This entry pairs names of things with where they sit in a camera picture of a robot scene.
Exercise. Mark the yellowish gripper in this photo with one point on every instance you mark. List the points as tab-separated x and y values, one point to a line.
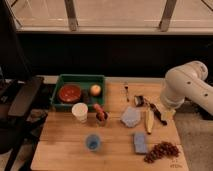
168	114

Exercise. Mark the yellow-red apple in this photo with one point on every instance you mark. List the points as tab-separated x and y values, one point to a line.
95	90

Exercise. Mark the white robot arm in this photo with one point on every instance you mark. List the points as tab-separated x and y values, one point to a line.
188	81

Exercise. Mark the blue plastic cup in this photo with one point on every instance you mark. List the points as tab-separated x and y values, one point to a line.
93	142

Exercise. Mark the white paper cup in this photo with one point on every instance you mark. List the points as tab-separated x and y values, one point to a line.
80	111

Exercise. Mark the small black box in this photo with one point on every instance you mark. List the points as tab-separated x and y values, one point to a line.
139	100

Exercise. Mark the bunch of red grapes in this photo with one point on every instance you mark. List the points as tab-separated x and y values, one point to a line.
163	149

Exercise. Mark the blue sponge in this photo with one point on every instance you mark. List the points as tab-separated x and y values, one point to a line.
139	143

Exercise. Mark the green plastic bin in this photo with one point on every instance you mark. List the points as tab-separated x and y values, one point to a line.
84	82

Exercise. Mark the dark avocado in bin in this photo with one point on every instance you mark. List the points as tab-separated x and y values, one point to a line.
86	97

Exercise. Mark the red bowl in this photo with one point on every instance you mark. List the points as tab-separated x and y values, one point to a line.
69	93

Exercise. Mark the black office chair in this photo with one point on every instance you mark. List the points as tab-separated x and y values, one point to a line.
14	127

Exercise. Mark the black handled knife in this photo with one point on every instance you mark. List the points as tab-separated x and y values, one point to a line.
156	112

